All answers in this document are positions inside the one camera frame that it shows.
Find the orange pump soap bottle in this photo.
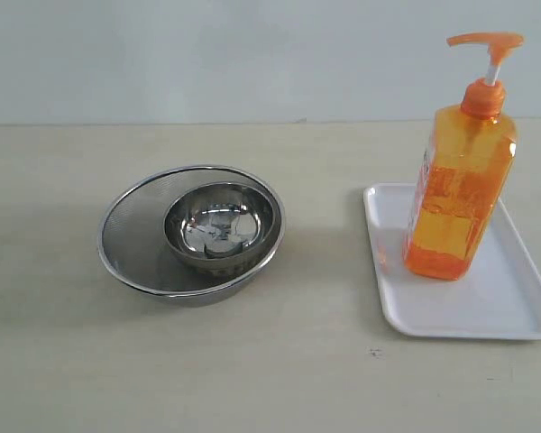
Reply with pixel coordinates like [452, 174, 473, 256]
[402, 32, 524, 281]

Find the small shiny steel bowl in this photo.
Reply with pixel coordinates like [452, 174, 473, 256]
[163, 181, 280, 278]

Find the large steel mesh strainer bowl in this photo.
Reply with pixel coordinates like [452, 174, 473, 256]
[97, 165, 286, 306]

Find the white rectangular plastic tray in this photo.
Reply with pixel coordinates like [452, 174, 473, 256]
[363, 183, 541, 340]

